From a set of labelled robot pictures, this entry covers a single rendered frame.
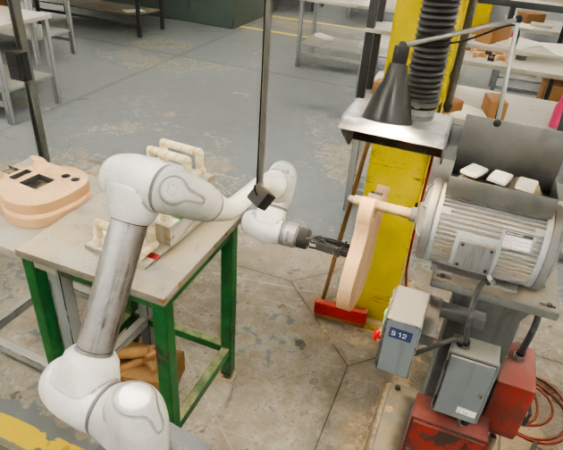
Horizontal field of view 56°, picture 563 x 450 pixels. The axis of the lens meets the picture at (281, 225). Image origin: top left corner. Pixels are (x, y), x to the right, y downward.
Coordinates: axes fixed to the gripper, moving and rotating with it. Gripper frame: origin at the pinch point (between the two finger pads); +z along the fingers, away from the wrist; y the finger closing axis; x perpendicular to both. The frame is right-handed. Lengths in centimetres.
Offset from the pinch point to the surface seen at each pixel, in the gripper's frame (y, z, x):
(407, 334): 34.7, 23.8, -9.6
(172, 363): 14, -52, -55
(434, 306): 13.8, 29.4, -6.1
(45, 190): 4, -126, -9
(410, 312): 31.5, 23.2, -4.5
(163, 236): 8, -68, -12
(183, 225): 1, -64, -8
